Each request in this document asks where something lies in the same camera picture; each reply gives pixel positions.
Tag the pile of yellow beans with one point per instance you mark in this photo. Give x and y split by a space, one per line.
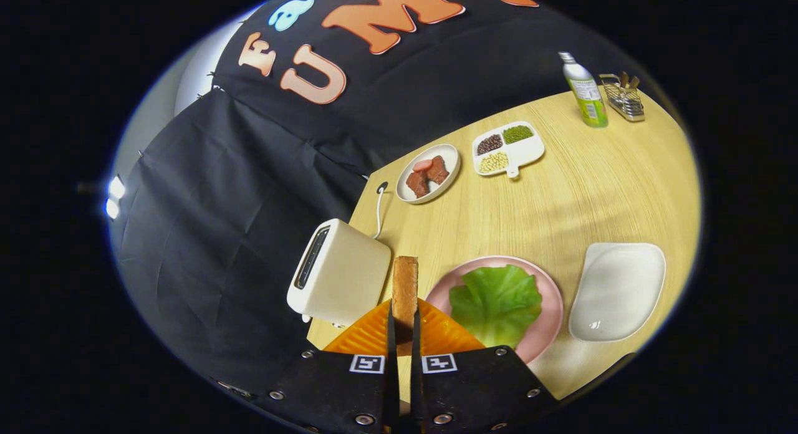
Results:
493 163

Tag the toasted bread slice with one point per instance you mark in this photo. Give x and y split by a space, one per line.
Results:
405 290

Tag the white rounded square plate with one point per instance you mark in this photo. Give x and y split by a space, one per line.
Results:
617 290

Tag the green label metal bottle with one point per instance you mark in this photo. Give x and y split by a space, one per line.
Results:
589 97

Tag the white toaster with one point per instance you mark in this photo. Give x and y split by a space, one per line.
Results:
349 272

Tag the pile of green beans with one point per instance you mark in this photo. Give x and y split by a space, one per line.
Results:
518 134

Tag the brown meat piece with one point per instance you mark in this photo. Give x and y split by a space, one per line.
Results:
417 184
438 171

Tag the white oval plate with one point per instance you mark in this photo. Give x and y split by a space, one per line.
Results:
451 156

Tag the black backdrop cloth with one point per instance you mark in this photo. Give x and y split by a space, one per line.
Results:
249 172

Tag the green lettuce leaf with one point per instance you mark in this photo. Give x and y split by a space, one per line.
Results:
495 306

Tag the pile of dark beans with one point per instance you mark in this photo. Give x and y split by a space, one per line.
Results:
489 144

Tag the white divided dish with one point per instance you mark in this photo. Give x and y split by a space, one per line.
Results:
527 151

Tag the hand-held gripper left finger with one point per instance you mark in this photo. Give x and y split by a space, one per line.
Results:
330 390

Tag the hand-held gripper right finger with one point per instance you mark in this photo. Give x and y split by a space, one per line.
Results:
480 390

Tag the pink round plate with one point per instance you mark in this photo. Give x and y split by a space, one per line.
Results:
552 322

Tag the red sausage slice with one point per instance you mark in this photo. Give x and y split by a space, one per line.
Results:
422 165

